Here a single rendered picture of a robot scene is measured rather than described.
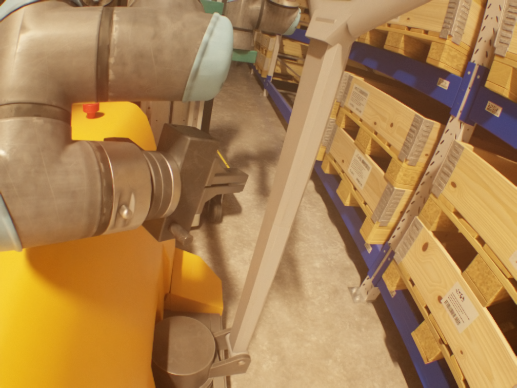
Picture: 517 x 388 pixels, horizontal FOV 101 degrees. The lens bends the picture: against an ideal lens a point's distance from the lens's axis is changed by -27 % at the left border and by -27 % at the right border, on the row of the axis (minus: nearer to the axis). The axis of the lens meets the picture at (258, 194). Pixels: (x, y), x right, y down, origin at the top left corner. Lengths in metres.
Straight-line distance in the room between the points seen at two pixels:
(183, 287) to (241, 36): 1.06
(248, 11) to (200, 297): 1.17
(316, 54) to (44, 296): 0.42
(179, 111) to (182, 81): 1.40
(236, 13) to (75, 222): 1.25
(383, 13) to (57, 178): 0.32
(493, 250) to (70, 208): 0.99
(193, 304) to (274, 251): 0.52
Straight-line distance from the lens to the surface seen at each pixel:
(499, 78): 1.08
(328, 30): 0.36
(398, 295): 1.41
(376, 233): 1.50
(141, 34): 0.25
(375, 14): 0.32
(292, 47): 4.94
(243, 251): 1.62
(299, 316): 1.43
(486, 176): 1.02
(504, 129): 1.10
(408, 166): 1.34
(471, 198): 1.05
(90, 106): 0.65
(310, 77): 0.38
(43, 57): 0.25
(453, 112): 1.26
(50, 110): 0.24
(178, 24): 0.26
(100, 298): 0.43
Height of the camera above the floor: 1.12
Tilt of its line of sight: 32 degrees down
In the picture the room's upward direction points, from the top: 14 degrees clockwise
